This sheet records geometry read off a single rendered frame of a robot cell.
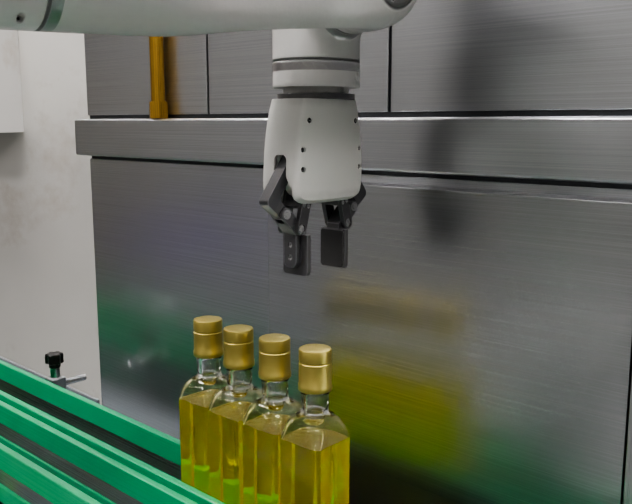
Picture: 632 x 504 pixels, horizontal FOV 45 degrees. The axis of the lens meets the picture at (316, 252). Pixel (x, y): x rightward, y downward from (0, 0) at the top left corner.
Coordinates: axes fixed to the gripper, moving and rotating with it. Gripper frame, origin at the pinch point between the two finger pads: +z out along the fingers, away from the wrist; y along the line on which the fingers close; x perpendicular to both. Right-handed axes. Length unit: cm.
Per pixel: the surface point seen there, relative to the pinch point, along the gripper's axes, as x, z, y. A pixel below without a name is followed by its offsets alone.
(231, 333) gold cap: -11.2, 10.2, 1.4
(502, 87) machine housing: 11.9, -16.3, -14.9
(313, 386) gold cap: 0.8, 13.5, 1.3
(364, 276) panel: -3.4, 4.7, -12.2
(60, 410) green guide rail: -60, 33, -5
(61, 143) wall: -290, -4, -141
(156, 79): -43.7, -19.1, -13.8
